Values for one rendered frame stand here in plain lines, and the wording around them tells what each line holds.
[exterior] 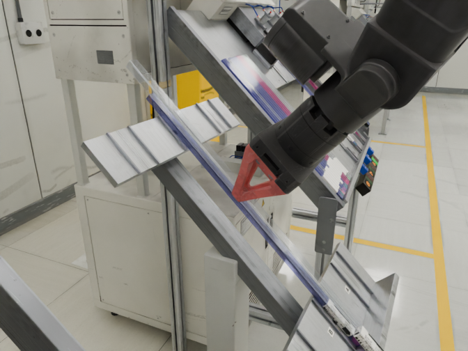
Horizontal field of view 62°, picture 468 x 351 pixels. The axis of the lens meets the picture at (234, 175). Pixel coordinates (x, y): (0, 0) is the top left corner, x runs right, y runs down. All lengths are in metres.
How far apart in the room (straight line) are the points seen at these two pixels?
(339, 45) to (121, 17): 0.94
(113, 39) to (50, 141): 1.63
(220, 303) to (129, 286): 0.94
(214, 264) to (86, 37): 0.89
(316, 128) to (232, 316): 0.42
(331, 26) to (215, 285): 0.47
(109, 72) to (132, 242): 0.60
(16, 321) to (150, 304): 1.15
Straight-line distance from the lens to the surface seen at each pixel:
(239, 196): 0.46
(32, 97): 2.70
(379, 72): 0.31
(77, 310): 1.93
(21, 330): 0.49
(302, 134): 0.39
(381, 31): 0.30
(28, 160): 2.72
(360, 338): 0.51
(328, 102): 0.38
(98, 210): 1.52
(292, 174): 0.38
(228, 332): 0.74
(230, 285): 0.67
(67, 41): 1.39
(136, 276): 1.56
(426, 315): 1.96
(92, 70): 1.33
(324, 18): 0.37
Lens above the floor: 1.19
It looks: 22 degrees down
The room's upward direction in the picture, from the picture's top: straight up
